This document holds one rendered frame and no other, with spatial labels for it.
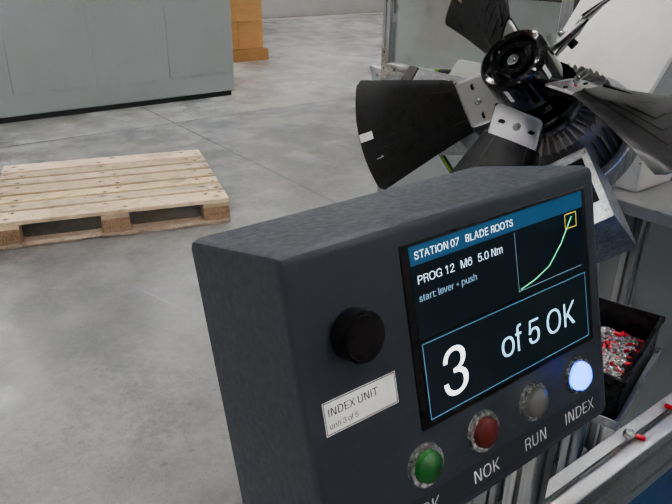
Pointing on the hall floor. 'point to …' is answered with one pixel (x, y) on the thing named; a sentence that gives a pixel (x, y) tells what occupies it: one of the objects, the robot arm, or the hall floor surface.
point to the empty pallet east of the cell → (107, 195)
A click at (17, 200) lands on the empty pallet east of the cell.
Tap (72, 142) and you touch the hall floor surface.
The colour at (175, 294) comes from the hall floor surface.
